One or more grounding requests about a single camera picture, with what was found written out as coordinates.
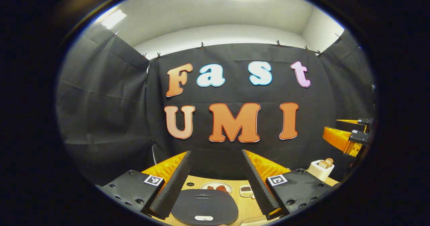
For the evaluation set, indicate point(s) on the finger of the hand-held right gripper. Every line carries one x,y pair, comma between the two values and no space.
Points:
339,138
349,125

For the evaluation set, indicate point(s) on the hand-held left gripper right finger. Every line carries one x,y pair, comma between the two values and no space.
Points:
258,189

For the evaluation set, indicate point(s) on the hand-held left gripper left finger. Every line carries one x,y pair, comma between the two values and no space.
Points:
173,189

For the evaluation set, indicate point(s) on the black and silver rice cooker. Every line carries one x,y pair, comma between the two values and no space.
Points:
205,206

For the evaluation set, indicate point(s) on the white divided bean dish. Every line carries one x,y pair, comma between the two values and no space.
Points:
247,194

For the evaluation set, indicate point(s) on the toast bread slice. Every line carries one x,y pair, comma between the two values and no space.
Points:
323,164
330,161

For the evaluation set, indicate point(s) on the round white plate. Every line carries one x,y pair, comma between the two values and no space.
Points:
203,185

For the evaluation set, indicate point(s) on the white toaster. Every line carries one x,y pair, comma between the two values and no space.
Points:
319,172

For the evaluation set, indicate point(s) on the black backdrop cloth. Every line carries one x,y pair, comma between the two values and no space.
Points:
111,101

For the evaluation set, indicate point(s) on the ceiling light panel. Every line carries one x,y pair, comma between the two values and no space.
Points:
114,19

